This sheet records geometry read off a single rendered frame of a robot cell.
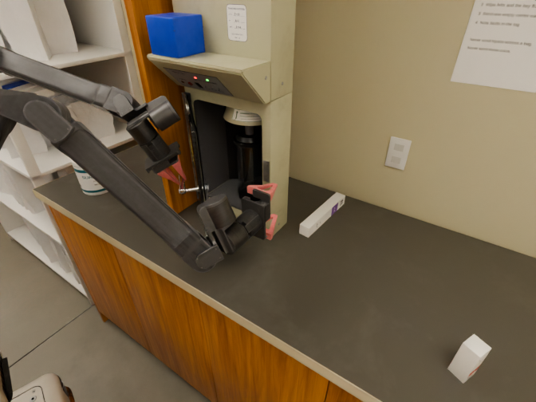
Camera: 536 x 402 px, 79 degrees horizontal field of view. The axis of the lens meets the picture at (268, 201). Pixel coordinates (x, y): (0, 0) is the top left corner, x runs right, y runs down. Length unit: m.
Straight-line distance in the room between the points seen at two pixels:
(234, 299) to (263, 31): 0.69
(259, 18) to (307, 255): 0.68
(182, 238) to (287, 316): 0.38
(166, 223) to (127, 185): 0.10
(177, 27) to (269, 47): 0.22
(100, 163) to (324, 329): 0.64
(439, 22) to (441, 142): 0.35
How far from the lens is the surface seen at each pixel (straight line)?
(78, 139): 0.65
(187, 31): 0.93
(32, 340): 2.38
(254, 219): 0.74
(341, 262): 1.06
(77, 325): 2.32
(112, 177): 0.66
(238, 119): 0.99
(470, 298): 1.10
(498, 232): 1.35
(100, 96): 0.93
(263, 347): 1.02
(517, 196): 1.28
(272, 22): 0.85
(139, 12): 1.05
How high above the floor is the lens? 1.68
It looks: 35 degrees down
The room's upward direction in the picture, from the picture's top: straight up
